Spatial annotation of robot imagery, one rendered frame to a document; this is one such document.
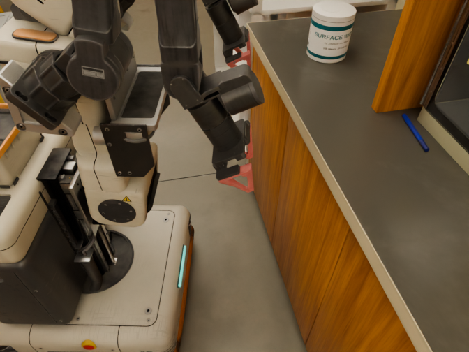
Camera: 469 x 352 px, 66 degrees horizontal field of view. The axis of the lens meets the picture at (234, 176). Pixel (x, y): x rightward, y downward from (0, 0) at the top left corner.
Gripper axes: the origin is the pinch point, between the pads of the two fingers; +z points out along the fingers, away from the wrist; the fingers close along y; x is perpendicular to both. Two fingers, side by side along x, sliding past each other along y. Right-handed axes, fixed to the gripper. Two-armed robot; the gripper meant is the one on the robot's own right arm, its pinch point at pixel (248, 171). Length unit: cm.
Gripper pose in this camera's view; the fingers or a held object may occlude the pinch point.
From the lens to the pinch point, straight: 74.1
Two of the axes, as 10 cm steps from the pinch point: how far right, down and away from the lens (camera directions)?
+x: -8.9, 3.0, 3.4
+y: 0.2, -7.2, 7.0
